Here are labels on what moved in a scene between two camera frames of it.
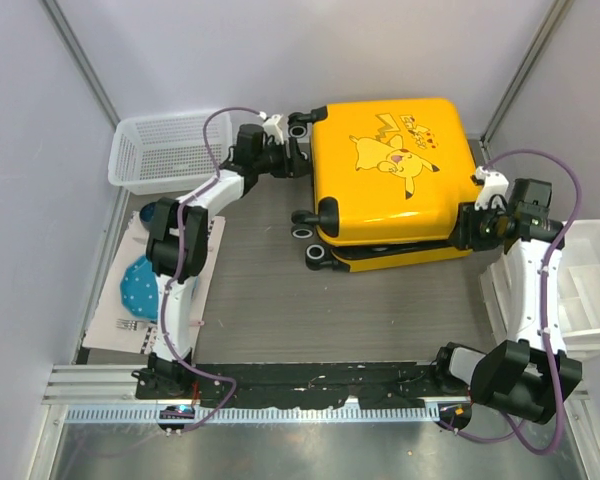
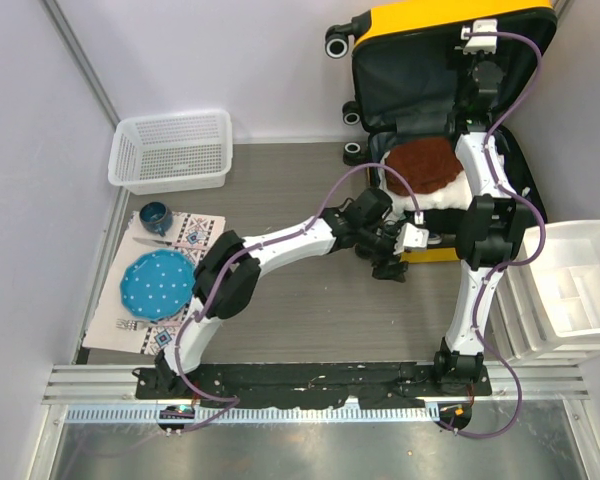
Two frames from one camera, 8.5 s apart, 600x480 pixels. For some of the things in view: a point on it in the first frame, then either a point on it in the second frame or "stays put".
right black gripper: (464, 233) → (499, 59)
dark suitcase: (390, 178) → (404, 59)
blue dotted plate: (138, 289) stays put
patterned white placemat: (114, 327) stays put
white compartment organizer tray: (588, 287) stays put
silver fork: (131, 325) stays put
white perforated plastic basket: (168, 155) stays put
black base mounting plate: (296, 385) stays put
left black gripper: (296, 167) → (381, 268)
